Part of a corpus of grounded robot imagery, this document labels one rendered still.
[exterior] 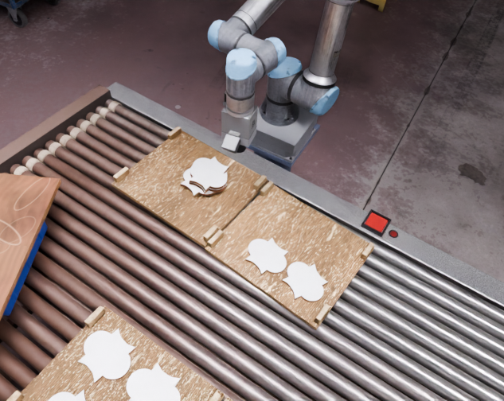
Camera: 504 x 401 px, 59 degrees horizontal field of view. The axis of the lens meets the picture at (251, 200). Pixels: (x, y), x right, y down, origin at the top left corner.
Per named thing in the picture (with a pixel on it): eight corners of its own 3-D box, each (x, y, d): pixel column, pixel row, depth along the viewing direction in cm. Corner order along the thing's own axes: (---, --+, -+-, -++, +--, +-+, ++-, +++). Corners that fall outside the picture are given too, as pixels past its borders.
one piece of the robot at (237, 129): (211, 111, 116) (212, 155, 128) (243, 121, 114) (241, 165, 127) (229, 85, 123) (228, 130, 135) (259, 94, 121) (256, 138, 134)
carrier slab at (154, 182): (180, 132, 171) (180, 129, 170) (268, 182, 158) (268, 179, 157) (111, 186, 152) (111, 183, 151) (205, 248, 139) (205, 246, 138)
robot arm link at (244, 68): (265, 53, 110) (243, 68, 106) (263, 90, 119) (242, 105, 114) (241, 40, 113) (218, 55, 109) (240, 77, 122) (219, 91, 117)
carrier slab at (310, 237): (271, 185, 157) (271, 182, 156) (373, 249, 143) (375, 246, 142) (205, 251, 139) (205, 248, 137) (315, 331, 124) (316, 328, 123)
